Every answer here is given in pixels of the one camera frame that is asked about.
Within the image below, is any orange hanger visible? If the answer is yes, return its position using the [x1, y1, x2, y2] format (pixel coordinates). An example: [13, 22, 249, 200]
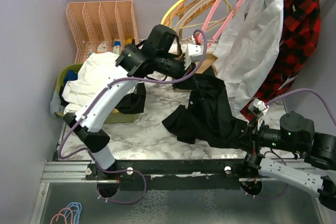
[161, 0, 201, 26]

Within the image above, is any blue hanger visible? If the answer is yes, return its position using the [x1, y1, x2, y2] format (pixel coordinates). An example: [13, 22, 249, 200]
[64, 202, 82, 224]

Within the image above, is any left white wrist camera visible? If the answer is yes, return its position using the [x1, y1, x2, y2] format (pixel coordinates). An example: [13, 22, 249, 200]
[184, 44, 204, 67]

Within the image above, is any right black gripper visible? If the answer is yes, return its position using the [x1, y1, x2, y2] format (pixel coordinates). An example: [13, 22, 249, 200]
[228, 115, 302, 155]

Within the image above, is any pink hanger on floor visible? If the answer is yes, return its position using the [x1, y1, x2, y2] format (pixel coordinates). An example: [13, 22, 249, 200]
[50, 207, 77, 224]

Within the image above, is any white hanging shirt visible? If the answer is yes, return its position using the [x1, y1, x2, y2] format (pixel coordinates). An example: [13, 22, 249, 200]
[213, 0, 284, 114]

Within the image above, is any white shirt in basket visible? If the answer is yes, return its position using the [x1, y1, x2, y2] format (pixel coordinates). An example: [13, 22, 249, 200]
[61, 51, 148, 115]

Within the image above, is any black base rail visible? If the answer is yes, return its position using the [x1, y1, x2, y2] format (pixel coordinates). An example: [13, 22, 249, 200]
[86, 159, 257, 191]

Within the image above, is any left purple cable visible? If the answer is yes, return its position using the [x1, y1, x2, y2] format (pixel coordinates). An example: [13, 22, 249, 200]
[58, 29, 207, 205]

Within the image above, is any cream hanger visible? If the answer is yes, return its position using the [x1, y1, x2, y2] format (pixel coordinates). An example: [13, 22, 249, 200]
[161, 0, 243, 40]

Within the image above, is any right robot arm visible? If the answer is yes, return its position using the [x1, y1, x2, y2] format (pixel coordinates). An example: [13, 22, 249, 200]
[241, 112, 335, 210]

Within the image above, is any yellow hanger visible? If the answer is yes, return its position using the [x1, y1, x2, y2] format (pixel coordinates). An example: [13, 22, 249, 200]
[161, 0, 216, 31]

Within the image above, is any green laundry basket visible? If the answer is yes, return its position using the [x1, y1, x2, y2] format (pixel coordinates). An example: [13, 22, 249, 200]
[50, 63, 140, 124]

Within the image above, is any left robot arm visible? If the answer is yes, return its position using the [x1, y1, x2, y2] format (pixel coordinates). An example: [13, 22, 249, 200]
[64, 24, 207, 179]

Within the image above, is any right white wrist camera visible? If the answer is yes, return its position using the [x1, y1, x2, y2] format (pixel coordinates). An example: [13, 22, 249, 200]
[248, 99, 268, 116]

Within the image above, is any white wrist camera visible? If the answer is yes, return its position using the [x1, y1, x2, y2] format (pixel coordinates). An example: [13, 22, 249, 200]
[248, 99, 268, 116]
[184, 44, 204, 67]

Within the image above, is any pink mesh file organizer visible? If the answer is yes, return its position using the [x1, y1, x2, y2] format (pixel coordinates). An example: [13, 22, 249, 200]
[66, 0, 139, 63]

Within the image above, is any red black plaid shirt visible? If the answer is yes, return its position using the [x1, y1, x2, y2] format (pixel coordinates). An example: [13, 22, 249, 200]
[240, 0, 322, 122]

